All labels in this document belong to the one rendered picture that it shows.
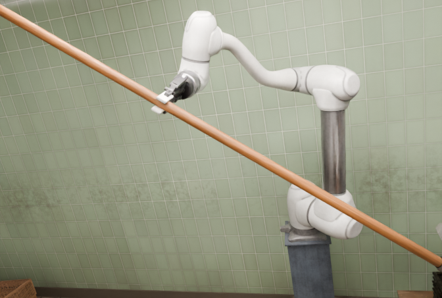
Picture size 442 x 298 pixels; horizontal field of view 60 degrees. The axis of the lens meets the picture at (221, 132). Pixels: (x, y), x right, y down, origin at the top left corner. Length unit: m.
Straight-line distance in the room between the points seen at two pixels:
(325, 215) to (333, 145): 0.31
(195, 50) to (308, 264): 1.21
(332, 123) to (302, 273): 0.82
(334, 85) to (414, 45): 0.86
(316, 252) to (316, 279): 0.16
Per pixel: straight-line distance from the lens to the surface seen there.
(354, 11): 2.28
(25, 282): 3.63
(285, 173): 1.12
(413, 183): 2.60
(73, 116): 2.90
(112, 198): 3.03
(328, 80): 1.58
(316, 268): 2.07
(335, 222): 1.75
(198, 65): 1.37
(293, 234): 2.00
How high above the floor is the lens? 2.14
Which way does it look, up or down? 18 degrees down
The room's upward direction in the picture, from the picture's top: 10 degrees counter-clockwise
